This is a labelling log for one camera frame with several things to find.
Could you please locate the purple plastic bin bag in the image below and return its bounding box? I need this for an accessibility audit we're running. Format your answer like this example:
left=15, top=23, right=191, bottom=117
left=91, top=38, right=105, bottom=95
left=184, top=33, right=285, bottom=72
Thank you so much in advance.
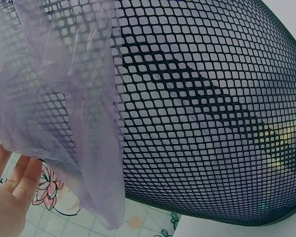
left=0, top=0, right=127, bottom=230

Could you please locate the person's left hand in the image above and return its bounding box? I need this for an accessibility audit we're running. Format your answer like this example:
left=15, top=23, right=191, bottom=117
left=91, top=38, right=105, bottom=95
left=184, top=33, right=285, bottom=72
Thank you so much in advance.
left=0, top=144, right=44, bottom=237

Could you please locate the black mesh waste bin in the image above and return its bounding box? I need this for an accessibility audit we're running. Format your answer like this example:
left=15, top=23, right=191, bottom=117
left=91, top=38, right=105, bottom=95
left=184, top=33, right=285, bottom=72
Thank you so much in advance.
left=13, top=0, right=296, bottom=227

